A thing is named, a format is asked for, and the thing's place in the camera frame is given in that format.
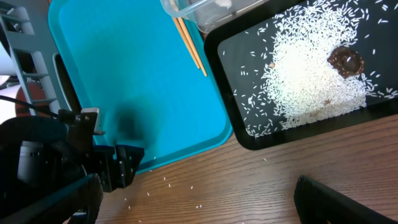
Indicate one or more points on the rice pile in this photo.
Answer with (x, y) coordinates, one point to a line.
(278, 68)

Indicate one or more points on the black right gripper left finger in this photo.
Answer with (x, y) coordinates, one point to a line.
(78, 202)

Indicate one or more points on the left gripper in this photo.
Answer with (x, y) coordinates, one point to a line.
(116, 165)

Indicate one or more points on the black tray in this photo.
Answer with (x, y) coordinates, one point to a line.
(212, 51)

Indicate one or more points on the brown food scrap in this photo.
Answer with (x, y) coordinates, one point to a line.
(346, 61)

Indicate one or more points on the teal plastic tray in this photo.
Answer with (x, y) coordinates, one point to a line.
(127, 59)

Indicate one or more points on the clear plastic bin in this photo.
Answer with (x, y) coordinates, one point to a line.
(209, 14)

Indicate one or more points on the wooden chopstick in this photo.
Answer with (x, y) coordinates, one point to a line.
(180, 31)
(192, 45)

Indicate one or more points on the grey dishwasher rack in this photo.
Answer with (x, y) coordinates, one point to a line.
(32, 69)

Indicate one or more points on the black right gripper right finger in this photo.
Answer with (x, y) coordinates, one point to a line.
(317, 203)

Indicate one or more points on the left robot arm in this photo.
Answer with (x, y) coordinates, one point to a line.
(40, 155)

